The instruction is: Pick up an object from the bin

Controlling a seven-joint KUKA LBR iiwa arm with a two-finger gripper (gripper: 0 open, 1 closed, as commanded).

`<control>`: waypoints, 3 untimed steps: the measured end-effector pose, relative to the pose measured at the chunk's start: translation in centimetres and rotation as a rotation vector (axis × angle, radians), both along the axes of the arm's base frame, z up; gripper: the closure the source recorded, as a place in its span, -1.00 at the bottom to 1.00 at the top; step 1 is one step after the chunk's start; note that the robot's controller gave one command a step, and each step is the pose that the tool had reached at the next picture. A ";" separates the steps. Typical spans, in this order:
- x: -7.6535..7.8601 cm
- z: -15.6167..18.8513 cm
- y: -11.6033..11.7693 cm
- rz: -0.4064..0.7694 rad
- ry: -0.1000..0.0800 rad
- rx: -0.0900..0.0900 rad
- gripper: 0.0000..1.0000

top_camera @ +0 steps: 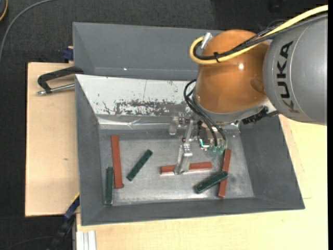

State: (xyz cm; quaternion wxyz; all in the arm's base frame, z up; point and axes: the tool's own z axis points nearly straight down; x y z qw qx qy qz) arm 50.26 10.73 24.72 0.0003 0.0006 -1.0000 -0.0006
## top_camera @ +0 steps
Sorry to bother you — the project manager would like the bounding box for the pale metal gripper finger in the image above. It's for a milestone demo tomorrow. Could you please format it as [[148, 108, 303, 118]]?
[[173, 144, 194, 176], [169, 112, 189, 135]]

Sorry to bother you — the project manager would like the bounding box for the red-brown flat block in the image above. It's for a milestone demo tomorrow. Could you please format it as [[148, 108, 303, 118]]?
[[159, 161, 213, 177], [110, 134, 124, 190], [217, 147, 233, 199]]

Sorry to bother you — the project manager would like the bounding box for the dark green flat block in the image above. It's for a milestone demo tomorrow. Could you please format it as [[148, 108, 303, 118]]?
[[104, 166, 115, 206], [126, 149, 153, 182], [194, 170, 230, 195]]

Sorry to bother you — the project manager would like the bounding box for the grey metal bin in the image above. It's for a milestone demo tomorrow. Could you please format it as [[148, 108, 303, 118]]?
[[72, 21, 305, 226]]

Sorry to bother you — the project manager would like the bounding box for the pale wood flat board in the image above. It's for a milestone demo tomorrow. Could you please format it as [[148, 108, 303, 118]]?
[[24, 61, 80, 217]]

